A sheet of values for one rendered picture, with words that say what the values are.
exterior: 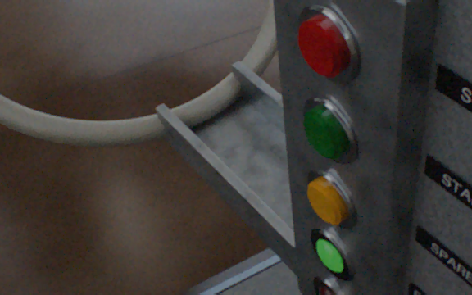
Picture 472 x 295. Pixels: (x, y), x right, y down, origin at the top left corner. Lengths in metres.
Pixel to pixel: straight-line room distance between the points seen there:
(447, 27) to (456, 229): 0.10
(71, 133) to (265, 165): 0.22
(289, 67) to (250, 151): 0.47
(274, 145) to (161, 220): 1.36
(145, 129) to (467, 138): 0.56
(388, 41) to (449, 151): 0.06
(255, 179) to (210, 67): 1.86
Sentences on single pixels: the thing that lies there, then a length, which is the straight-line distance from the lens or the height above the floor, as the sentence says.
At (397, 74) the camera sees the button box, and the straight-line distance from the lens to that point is 0.27.
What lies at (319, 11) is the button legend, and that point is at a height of 1.48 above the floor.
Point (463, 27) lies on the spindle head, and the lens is 0.26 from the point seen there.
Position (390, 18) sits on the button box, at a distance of 0.25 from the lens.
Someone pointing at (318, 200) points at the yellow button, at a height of 1.37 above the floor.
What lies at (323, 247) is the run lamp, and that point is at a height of 1.32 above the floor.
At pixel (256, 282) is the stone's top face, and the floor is 0.82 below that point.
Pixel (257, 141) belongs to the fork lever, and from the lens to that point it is 0.80.
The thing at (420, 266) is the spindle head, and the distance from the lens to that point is 0.37.
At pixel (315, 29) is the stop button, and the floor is 1.48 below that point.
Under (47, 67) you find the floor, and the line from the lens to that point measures 2.82.
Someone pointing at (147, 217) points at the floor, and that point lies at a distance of 2.15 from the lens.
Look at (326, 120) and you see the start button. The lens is 0.31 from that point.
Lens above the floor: 1.65
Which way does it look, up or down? 46 degrees down
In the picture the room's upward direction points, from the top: 9 degrees counter-clockwise
